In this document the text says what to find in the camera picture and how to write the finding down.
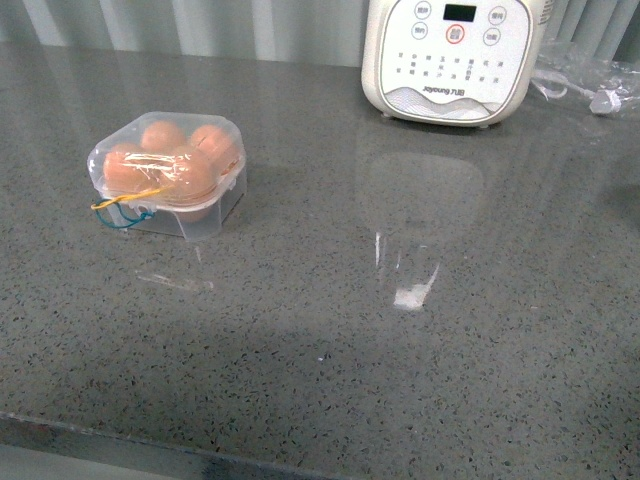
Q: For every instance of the clear plastic bag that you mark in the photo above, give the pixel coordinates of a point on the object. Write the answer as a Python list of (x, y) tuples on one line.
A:
[(564, 73)]

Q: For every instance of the clear plastic egg box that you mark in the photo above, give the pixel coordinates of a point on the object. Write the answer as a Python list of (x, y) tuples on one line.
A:
[(227, 193)]

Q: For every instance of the brown egg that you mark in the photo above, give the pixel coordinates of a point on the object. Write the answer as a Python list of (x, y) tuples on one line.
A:
[(162, 136), (218, 146), (191, 181), (128, 169)]

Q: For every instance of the yellow rubber band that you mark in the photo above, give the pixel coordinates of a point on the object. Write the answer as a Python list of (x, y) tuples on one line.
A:
[(104, 203)]

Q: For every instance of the grey-green curtain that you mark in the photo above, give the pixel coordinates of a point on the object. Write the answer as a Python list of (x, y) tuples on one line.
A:
[(335, 33)]

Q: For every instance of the white Joyoung blender appliance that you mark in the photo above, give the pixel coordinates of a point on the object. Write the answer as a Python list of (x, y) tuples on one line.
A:
[(459, 63)]

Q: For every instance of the teal rubber band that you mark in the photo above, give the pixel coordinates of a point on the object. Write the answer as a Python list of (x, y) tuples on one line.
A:
[(115, 217)]

